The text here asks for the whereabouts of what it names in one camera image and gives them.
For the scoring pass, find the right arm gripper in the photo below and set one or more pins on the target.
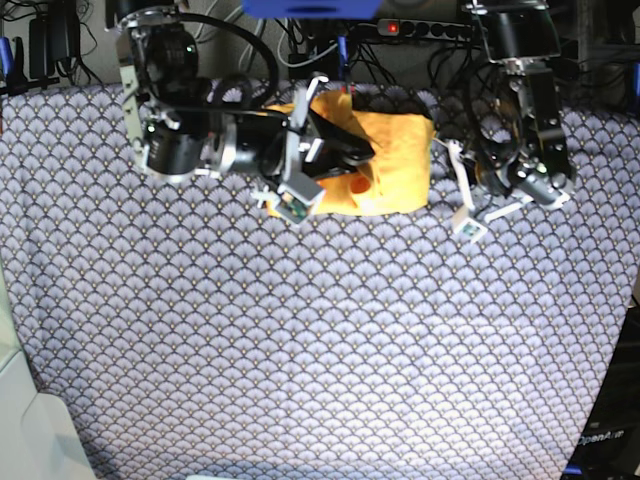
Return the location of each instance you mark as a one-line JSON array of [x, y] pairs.
[[310, 147]]

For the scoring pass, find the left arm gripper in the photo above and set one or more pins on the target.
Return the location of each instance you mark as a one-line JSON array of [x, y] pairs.
[[545, 176]]

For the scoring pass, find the yellow T-shirt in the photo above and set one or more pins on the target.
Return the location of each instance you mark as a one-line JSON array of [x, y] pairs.
[[397, 179]]

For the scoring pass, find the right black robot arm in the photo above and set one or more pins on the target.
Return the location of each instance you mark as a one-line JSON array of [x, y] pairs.
[[180, 124]]

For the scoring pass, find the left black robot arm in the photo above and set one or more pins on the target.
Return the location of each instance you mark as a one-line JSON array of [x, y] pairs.
[[519, 38]]

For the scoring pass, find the blue fan-patterned table cloth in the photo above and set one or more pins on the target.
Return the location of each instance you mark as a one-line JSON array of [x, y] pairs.
[[189, 332]]

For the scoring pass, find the blue box overhead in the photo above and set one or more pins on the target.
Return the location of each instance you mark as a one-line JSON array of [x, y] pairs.
[[312, 9]]

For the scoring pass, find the black power strip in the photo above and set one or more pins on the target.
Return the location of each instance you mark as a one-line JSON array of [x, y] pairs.
[[425, 30]]

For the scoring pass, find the black OpenArm case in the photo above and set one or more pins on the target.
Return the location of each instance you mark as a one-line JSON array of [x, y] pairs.
[[608, 448]]

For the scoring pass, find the white plastic bin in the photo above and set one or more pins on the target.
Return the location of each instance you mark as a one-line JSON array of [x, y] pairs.
[[38, 437]]

